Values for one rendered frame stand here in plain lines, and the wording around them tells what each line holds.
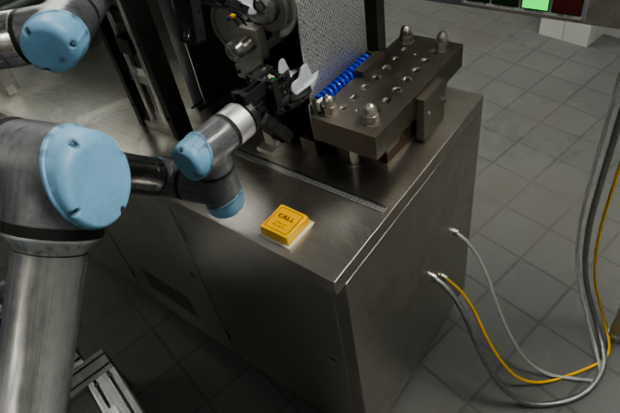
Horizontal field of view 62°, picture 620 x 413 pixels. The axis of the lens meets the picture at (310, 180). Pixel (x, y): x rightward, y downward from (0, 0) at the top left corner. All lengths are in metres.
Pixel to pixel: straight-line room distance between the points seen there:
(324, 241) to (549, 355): 1.12
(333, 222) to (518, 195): 1.47
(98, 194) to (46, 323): 0.16
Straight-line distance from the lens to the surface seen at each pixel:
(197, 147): 0.90
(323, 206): 1.08
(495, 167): 2.53
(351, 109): 1.11
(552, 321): 2.03
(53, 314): 0.69
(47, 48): 0.77
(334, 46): 1.19
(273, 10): 1.05
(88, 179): 0.64
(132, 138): 1.44
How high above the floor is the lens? 1.66
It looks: 42 degrees down
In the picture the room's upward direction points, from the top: 11 degrees counter-clockwise
